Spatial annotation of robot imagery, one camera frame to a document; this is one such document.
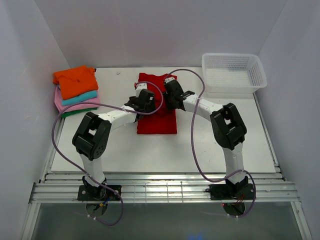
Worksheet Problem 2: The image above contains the red t shirt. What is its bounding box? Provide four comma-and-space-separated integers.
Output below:
137, 72, 178, 135

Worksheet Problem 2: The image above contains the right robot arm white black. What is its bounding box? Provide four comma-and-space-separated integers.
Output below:
164, 77, 248, 199

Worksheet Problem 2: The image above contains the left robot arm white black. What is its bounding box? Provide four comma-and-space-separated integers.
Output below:
72, 88, 156, 200

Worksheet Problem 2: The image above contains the white plastic basket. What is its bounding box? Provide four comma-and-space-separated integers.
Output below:
201, 53, 268, 94

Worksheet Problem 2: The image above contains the teal folded t shirt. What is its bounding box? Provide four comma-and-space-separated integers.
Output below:
61, 90, 98, 106

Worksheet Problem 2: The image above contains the orange folded t shirt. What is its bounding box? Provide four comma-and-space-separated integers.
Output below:
52, 65, 99, 100

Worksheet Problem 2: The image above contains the green folded t shirt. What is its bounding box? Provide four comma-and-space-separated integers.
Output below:
61, 107, 98, 118

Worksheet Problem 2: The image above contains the pink folded t shirt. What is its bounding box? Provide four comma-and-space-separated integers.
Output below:
54, 86, 100, 112

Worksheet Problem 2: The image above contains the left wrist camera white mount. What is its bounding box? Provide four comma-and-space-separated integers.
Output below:
135, 82, 148, 97

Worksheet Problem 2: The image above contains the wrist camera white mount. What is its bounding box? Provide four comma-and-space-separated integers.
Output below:
164, 76, 177, 84
135, 82, 148, 97

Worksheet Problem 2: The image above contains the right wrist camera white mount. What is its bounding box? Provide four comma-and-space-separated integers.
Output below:
164, 76, 177, 84

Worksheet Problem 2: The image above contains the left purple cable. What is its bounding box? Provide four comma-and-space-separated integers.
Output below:
51, 80, 165, 227

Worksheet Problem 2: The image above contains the purple cable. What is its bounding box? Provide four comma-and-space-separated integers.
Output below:
51, 80, 165, 227
163, 68, 257, 218

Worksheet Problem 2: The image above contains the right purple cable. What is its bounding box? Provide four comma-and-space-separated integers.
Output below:
163, 68, 257, 218

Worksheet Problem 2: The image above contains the aluminium frame rail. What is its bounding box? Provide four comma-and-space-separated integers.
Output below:
28, 109, 313, 240

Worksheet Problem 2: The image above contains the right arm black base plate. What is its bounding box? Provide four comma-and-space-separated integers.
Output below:
205, 183, 255, 201

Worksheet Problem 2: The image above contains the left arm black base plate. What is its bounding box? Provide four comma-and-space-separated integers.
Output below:
76, 185, 122, 202

